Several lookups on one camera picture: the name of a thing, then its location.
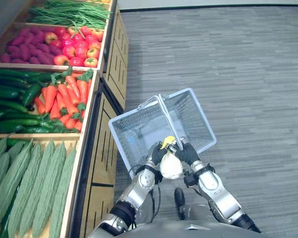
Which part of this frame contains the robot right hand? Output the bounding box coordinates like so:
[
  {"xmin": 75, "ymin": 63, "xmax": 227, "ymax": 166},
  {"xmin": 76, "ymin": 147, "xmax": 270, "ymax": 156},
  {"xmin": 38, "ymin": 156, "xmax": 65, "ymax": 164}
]
[{"xmin": 176, "ymin": 137, "xmax": 201, "ymax": 165}]

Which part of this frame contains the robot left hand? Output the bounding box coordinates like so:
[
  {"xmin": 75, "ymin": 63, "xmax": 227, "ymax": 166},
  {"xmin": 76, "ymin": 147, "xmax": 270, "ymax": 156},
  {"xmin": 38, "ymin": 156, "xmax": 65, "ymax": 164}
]
[{"xmin": 151, "ymin": 141, "xmax": 177, "ymax": 165}]

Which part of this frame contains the yellow white napa cabbage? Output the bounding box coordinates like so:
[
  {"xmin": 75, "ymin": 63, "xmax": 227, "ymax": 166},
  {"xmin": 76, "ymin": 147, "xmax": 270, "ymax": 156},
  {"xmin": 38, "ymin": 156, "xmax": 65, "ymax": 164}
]
[{"xmin": 159, "ymin": 135, "xmax": 184, "ymax": 179}]

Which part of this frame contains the grey plastic shopping basket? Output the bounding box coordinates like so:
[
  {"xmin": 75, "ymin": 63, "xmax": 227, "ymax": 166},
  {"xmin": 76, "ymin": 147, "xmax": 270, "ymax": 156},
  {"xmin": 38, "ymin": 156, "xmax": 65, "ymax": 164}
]
[{"xmin": 108, "ymin": 87, "xmax": 217, "ymax": 179}]

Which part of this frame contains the wooden vegetable display stand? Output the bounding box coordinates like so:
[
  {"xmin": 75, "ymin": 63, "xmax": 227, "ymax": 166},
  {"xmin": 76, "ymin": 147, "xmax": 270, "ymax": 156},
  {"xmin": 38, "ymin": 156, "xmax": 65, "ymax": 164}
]
[
  {"xmin": 0, "ymin": 66, "xmax": 127, "ymax": 238},
  {"xmin": 0, "ymin": 0, "xmax": 129, "ymax": 110}
]

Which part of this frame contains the dark robot right foot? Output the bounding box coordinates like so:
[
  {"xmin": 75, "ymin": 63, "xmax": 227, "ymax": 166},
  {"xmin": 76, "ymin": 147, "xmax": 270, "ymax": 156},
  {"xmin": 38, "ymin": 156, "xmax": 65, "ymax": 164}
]
[{"xmin": 174, "ymin": 187, "xmax": 186, "ymax": 207}]

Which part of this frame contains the silver robot right leg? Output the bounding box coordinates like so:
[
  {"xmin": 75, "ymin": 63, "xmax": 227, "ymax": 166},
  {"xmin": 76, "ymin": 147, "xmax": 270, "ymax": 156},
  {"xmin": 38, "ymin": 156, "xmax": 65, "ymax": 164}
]
[{"xmin": 178, "ymin": 205, "xmax": 198, "ymax": 221}]

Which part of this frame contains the grey robot torso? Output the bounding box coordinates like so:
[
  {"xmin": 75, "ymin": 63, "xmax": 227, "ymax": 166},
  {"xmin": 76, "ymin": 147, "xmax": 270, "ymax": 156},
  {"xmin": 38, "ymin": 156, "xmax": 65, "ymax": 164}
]
[{"xmin": 123, "ymin": 203, "xmax": 263, "ymax": 238}]

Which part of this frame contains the yellow red tomato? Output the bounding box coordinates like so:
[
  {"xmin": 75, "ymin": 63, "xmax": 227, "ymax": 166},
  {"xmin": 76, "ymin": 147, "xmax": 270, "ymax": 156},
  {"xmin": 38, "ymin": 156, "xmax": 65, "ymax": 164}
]
[
  {"xmin": 44, "ymin": 32, "xmax": 59, "ymax": 45},
  {"xmin": 54, "ymin": 55, "xmax": 70, "ymax": 66}
]

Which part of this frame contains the green long bean pile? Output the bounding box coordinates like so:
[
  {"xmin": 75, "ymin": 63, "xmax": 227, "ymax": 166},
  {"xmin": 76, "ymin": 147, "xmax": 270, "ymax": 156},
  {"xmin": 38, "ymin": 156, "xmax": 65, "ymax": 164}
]
[{"xmin": 26, "ymin": 0, "xmax": 113, "ymax": 39}]

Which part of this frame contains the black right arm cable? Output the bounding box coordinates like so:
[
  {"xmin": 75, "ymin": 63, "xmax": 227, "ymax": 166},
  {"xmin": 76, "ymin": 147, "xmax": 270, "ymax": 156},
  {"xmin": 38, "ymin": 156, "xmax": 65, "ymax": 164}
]
[{"xmin": 183, "ymin": 163, "xmax": 216, "ymax": 197}]

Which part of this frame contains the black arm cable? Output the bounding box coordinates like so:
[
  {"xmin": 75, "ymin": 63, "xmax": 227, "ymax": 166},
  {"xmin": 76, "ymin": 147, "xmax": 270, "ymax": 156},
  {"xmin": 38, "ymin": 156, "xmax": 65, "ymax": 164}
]
[
  {"xmin": 183, "ymin": 163, "xmax": 216, "ymax": 197},
  {"xmin": 128, "ymin": 165, "xmax": 162, "ymax": 224}
]

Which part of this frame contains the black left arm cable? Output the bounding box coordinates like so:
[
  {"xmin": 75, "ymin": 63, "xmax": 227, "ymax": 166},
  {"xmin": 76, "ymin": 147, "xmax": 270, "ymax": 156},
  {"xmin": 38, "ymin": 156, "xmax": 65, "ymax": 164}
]
[{"xmin": 128, "ymin": 165, "xmax": 162, "ymax": 224}]

